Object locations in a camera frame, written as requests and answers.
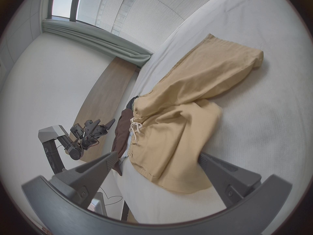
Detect black garment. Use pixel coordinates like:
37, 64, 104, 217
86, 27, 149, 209
126, 96, 139, 111

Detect bed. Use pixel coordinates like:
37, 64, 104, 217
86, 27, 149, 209
65, 0, 312, 226

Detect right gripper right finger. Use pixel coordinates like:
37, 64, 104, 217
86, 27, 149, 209
199, 152, 262, 208

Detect grey-green curtain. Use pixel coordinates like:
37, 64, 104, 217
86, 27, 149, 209
42, 19, 154, 68

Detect tan shorts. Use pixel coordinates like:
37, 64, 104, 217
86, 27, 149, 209
127, 33, 264, 194

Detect brown garment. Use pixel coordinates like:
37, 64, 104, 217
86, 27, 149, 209
112, 108, 134, 176

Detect white garment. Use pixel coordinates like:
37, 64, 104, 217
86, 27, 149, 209
121, 131, 134, 159

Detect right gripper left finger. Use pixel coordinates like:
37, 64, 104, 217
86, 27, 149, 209
51, 151, 118, 209

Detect window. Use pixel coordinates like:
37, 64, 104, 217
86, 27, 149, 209
50, 0, 235, 53

